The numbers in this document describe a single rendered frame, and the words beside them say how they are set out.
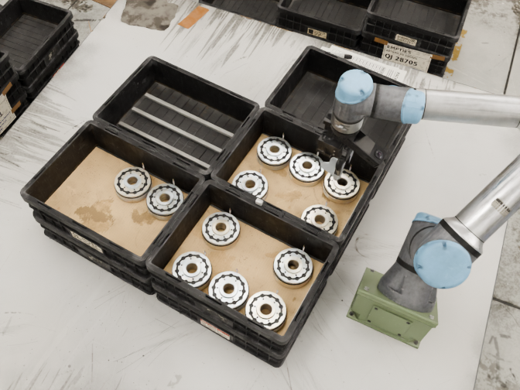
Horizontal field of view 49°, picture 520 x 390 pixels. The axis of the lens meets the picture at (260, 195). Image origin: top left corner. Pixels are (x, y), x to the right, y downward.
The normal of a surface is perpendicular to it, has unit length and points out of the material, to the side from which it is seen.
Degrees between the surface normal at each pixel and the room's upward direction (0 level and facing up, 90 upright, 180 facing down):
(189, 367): 0
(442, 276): 51
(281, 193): 0
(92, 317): 0
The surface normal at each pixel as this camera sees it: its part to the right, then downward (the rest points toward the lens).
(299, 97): 0.04, -0.53
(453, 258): -0.22, 0.29
